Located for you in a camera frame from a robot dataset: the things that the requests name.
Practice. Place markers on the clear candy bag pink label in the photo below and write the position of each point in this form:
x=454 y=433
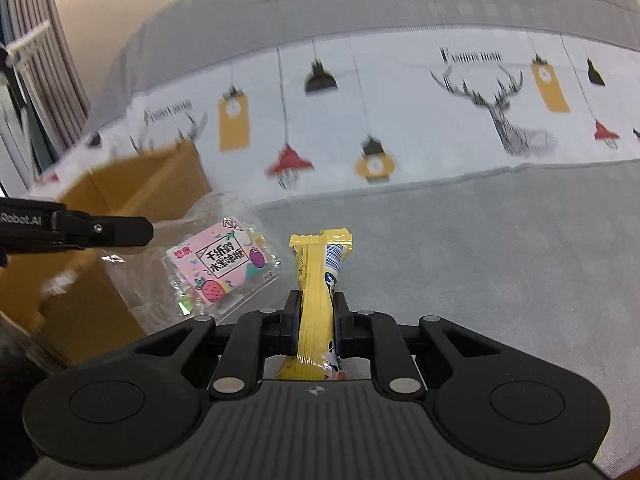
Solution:
x=220 y=260

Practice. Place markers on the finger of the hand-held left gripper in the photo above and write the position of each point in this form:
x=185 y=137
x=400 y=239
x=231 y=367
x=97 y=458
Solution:
x=115 y=230

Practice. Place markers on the grey printed bed sheet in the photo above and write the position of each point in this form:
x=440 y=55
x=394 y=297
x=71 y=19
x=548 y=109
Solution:
x=450 y=260

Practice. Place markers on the brown cardboard box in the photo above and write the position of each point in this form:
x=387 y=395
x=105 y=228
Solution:
x=150 y=180

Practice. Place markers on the yellow snack bar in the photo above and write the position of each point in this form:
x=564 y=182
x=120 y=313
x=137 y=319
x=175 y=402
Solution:
x=315 y=285

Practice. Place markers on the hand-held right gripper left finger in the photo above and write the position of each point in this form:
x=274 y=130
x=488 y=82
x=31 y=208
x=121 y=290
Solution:
x=292 y=325

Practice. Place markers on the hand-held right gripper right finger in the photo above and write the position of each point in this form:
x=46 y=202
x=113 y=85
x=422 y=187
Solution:
x=342 y=325

